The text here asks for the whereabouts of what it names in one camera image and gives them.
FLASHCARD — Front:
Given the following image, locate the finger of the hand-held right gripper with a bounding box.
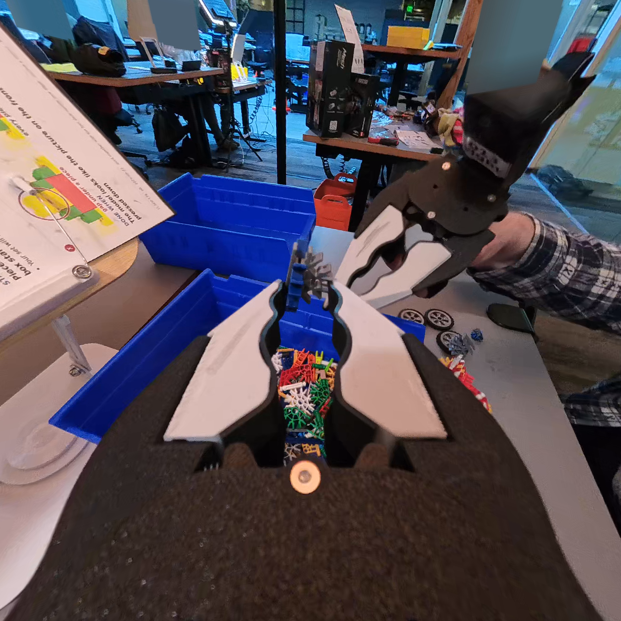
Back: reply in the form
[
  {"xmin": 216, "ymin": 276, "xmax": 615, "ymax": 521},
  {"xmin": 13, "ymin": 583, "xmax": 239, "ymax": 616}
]
[
  {"xmin": 347, "ymin": 223, "xmax": 454, "ymax": 311},
  {"xmin": 333, "ymin": 204, "xmax": 408, "ymax": 290}
]

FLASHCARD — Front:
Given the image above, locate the black floor stand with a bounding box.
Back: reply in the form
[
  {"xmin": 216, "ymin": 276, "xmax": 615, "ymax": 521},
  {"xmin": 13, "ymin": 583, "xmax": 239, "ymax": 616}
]
[{"xmin": 272, "ymin": 0, "xmax": 290, "ymax": 185}]

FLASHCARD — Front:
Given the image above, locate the round wooden board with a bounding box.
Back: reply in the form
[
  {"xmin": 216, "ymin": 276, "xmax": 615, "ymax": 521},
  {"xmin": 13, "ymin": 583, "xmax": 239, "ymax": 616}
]
[{"xmin": 0, "ymin": 238, "xmax": 141, "ymax": 340}]

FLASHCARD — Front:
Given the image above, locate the white paper sign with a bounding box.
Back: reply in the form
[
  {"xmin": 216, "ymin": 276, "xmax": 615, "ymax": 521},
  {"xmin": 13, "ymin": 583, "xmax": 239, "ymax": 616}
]
[{"xmin": 335, "ymin": 5, "xmax": 366, "ymax": 73}]

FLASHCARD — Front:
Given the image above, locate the blue snowflake toy assembly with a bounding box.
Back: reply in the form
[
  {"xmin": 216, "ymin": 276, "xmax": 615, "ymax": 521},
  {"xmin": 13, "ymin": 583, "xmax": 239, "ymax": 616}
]
[{"xmin": 289, "ymin": 243, "xmax": 335, "ymax": 303}]

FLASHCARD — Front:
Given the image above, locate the wooden office desk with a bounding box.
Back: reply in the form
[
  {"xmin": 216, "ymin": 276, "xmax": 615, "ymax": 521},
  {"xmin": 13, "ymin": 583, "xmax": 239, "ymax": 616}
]
[{"xmin": 303, "ymin": 126, "xmax": 457, "ymax": 234}]

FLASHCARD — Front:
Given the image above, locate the office chair with black base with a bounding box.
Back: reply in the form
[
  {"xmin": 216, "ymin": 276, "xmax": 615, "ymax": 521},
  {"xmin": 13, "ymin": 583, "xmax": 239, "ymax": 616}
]
[{"xmin": 485, "ymin": 303, "xmax": 539, "ymax": 337}]

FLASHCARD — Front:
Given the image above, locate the cluttered office desk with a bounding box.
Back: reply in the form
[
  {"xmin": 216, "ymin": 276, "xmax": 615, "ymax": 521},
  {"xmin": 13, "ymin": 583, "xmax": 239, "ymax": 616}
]
[{"xmin": 44, "ymin": 59, "xmax": 267, "ymax": 170}]

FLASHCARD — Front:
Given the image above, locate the person's right hand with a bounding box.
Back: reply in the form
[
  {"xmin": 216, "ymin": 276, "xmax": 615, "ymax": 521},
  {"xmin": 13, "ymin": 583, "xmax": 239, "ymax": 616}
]
[{"xmin": 388, "ymin": 211, "xmax": 539, "ymax": 279}]

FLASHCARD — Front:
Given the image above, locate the empty blue plastic bin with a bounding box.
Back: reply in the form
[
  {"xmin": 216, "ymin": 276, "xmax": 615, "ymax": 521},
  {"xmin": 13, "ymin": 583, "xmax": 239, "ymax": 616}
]
[{"xmin": 141, "ymin": 173, "xmax": 318, "ymax": 284}]

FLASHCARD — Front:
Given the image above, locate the orange plastic bin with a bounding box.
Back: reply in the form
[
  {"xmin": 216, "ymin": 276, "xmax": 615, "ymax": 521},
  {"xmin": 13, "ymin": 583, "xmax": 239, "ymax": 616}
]
[{"xmin": 313, "ymin": 175, "xmax": 360, "ymax": 234}]

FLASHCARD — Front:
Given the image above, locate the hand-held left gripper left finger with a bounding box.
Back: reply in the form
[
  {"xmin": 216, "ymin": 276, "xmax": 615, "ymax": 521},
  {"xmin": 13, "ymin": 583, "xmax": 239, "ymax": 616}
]
[{"xmin": 165, "ymin": 282, "xmax": 288, "ymax": 464}]

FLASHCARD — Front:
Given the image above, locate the green wheeled toy model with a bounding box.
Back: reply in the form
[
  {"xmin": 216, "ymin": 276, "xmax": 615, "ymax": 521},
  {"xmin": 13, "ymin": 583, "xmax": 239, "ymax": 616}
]
[{"xmin": 442, "ymin": 332, "xmax": 494, "ymax": 415}]

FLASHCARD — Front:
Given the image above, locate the person's right forearm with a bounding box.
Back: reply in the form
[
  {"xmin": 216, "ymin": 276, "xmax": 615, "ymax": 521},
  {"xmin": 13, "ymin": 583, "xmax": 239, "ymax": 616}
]
[{"xmin": 471, "ymin": 216, "xmax": 621, "ymax": 335}]

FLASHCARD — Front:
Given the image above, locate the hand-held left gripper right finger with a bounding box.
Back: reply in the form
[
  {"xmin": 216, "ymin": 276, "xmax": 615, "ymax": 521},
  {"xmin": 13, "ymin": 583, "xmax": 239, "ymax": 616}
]
[{"xmin": 325, "ymin": 284, "xmax": 447, "ymax": 464}]

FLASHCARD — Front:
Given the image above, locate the blue plastic bin with label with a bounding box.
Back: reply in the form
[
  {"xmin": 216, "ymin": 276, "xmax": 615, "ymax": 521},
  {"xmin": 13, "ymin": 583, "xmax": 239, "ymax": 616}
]
[{"xmin": 51, "ymin": 269, "xmax": 428, "ymax": 466}]

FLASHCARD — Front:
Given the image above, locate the wooden post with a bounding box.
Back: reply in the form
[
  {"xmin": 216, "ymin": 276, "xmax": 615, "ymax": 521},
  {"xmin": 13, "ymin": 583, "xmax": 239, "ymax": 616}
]
[{"xmin": 437, "ymin": 0, "xmax": 486, "ymax": 112}]

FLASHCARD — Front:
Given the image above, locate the black cardboard box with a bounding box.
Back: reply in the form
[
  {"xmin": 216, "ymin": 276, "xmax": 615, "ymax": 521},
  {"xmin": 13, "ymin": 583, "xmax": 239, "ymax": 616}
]
[{"xmin": 306, "ymin": 41, "xmax": 381, "ymax": 139}]

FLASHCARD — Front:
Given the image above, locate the instruction booklet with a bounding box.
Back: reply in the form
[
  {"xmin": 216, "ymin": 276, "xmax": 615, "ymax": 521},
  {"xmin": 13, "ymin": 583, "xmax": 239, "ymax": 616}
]
[{"xmin": 0, "ymin": 25, "xmax": 175, "ymax": 316}]

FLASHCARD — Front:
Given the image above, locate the pile of construction toy pieces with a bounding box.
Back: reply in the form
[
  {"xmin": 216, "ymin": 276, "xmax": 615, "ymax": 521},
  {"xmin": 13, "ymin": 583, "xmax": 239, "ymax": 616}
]
[{"xmin": 272, "ymin": 348, "xmax": 340, "ymax": 464}]

